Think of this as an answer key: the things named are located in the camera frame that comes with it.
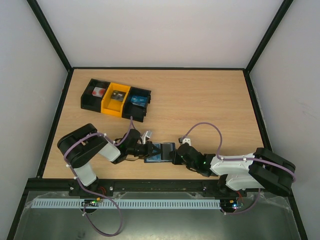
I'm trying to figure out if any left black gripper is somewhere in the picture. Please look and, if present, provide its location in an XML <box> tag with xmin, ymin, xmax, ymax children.
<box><xmin>127</xmin><ymin>141</ymin><xmax>162</xmax><ymax>160</ymax></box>

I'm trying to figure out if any white slotted cable duct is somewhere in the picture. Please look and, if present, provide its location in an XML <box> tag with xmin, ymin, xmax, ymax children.
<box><xmin>31</xmin><ymin>198</ymin><xmax>221</xmax><ymax>210</ymax></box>

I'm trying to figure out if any yellow bin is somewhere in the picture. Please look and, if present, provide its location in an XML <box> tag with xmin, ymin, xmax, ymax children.
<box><xmin>100</xmin><ymin>82</ymin><xmax>131</xmax><ymax>118</ymax></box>

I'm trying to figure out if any black rail base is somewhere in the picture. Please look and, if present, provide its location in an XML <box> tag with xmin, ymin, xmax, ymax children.
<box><xmin>23</xmin><ymin>178</ymin><xmax>239</xmax><ymax>199</ymax></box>

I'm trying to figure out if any black bin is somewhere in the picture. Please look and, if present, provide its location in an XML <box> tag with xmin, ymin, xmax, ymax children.
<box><xmin>80</xmin><ymin>78</ymin><xmax>110</xmax><ymax>113</ymax></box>
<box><xmin>121</xmin><ymin>87</ymin><xmax>152</xmax><ymax>123</ymax></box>

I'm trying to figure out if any black bin right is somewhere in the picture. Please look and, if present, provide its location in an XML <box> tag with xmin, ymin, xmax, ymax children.
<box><xmin>121</xmin><ymin>87</ymin><xmax>152</xmax><ymax>123</ymax></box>

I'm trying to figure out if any black bin left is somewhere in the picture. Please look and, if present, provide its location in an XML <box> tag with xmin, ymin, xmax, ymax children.
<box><xmin>80</xmin><ymin>78</ymin><xmax>110</xmax><ymax>113</ymax></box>

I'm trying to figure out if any black VIP card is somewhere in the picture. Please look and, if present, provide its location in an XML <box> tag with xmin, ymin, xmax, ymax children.
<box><xmin>161</xmin><ymin>143</ymin><xmax>174</xmax><ymax>162</ymax></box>

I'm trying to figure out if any red white card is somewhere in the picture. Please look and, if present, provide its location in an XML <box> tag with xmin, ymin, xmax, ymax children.
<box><xmin>91</xmin><ymin>87</ymin><xmax>106</xmax><ymax>98</ymax></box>

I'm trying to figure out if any black enclosure frame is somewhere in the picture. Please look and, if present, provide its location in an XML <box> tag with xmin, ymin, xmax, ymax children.
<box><xmin>7</xmin><ymin>0</ymin><xmax>308</xmax><ymax>240</ymax></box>

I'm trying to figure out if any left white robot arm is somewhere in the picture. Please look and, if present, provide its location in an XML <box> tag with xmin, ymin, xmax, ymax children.
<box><xmin>57</xmin><ymin>123</ymin><xmax>162</xmax><ymax>187</ymax></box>

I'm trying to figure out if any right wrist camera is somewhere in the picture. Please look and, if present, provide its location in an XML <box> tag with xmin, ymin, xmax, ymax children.
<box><xmin>178</xmin><ymin>137</ymin><xmax>192</xmax><ymax>146</ymax></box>

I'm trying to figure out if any blue card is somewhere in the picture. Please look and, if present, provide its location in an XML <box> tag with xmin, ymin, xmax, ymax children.
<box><xmin>130</xmin><ymin>95</ymin><xmax>148</xmax><ymax>108</ymax></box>

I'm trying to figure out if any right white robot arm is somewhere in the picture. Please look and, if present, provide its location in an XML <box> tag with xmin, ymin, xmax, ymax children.
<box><xmin>169</xmin><ymin>143</ymin><xmax>296</xmax><ymax>197</ymax></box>

